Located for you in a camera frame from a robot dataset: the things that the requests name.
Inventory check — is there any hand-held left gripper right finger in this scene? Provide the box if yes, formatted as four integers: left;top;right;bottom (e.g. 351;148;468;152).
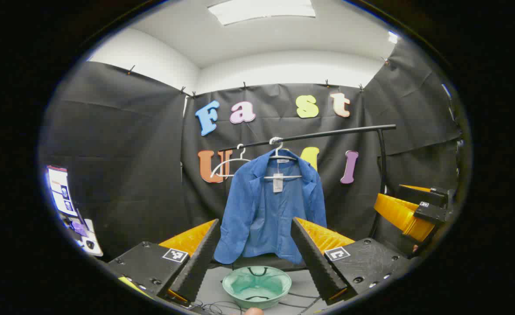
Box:
291;217;415;306

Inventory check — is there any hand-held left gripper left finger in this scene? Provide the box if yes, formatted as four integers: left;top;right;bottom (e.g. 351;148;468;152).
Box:
108;219;221;307

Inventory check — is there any blue corduroy jacket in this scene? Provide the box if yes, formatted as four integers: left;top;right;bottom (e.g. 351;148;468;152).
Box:
214;149;328;266

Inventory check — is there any white clothes hanger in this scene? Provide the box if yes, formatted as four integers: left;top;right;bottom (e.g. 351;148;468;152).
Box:
210;143;251;179
264;137;304;180

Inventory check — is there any black clothes rack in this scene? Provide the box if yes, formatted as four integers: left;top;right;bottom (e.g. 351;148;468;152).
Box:
219;124;397;239

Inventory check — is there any black backdrop cloth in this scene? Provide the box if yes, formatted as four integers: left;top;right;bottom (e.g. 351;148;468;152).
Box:
39;37;463;263

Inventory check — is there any white printed poster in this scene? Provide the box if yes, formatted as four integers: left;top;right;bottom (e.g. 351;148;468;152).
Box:
46;165;83;218

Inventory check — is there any black floor cable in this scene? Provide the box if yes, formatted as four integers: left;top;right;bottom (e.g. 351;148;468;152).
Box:
194;300;242;315
279;292;323;313

